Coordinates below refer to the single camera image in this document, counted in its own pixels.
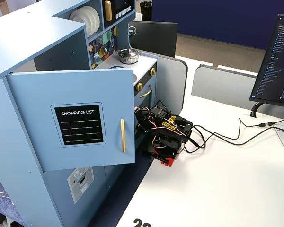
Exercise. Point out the gray desk divider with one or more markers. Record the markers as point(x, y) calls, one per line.
point(217, 82)
point(172, 80)

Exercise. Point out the black Dell monitor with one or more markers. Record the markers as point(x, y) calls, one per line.
point(156, 37)

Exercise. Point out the red table clamp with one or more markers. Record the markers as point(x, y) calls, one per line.
point(169, 162)

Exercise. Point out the colourful patterned backsplash panel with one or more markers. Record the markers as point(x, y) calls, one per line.
point(107, 37)

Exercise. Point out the steel pot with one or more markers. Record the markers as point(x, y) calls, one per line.
point(127, 60)

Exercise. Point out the black round pot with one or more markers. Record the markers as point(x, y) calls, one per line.
point(135, 78)

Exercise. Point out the white plate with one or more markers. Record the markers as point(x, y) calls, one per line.
point(92, 16)
point(97, 16)
point(78, 19)

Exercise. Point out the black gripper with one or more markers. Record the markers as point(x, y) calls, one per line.
point(140, 117)

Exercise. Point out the monitor with lit screen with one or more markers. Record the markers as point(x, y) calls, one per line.
point(277, 63)

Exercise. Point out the blue toy kitchen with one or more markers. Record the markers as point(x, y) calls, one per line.
point(26, 47)

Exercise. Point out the black trash bin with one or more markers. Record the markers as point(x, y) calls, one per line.
point(146, 10)

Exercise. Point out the silver ladle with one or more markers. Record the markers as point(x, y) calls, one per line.
point(105, 50)

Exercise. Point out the black shopping list board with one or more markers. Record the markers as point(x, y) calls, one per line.
point(79, 125)

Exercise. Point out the dark blue partition panel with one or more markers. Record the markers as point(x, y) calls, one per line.
point(227, 19)

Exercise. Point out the black toy microwave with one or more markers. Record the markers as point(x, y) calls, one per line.
point(123, 9)

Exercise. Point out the gold stove knob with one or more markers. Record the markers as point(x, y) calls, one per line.
point(152, 71)
point(139, 86)

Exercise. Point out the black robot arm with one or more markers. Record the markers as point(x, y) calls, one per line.
point(172, 134)

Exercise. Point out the blue cabinet door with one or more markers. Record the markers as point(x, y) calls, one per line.
point(38, 94)

